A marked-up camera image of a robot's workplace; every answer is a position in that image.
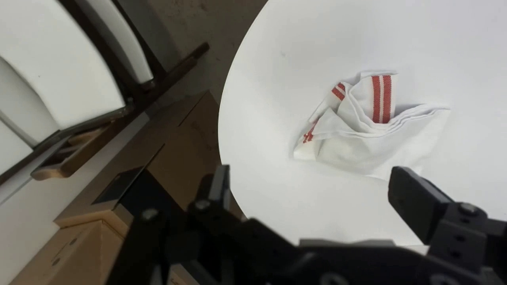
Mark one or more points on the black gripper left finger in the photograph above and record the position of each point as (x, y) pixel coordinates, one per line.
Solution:
(220, 185)

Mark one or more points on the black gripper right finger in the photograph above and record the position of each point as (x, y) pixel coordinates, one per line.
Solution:
(418, 200)

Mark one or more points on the white towel with red stripes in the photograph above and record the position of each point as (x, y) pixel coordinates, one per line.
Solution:
(365, 137)

